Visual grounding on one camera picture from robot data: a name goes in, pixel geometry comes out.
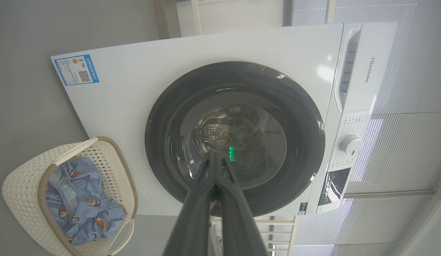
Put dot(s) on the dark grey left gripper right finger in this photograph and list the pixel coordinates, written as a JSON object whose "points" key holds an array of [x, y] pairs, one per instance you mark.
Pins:
{"points": [[238, 224]]}

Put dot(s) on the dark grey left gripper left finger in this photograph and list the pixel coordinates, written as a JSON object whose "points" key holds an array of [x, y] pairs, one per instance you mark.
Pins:
{"points": [[195, 220]]}

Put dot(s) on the light blue printed garment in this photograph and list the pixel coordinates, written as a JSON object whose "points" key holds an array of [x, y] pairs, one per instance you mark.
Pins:
{"points": [[81, 209]]}

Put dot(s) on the stainless steel washing machine drum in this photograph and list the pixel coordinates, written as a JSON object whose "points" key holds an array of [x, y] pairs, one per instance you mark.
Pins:
{"points": [[220, 133]]}

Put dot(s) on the dark appliance display panel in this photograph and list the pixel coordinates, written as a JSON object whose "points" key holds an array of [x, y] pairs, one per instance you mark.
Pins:
{"points": [[334, 185]]}

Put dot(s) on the white front-load washing machine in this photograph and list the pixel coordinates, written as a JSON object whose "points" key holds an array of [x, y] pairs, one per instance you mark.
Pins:
{"points": [[135, 92]]}

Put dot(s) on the white control knob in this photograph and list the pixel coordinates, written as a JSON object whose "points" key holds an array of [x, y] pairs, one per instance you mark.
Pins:
{"points": [[351, 144]]}

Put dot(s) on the cream perforated laundry basket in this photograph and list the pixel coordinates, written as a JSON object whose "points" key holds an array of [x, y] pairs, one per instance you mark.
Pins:
{"points": [[25, 199]]}

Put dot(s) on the white detergent drawer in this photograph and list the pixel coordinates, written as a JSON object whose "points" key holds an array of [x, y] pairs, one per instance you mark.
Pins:
{"points": [[369, 92]]}

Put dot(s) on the blue energy label sticker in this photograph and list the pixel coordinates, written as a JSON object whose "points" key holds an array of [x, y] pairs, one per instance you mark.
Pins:
{"points": [[76, 69]]}

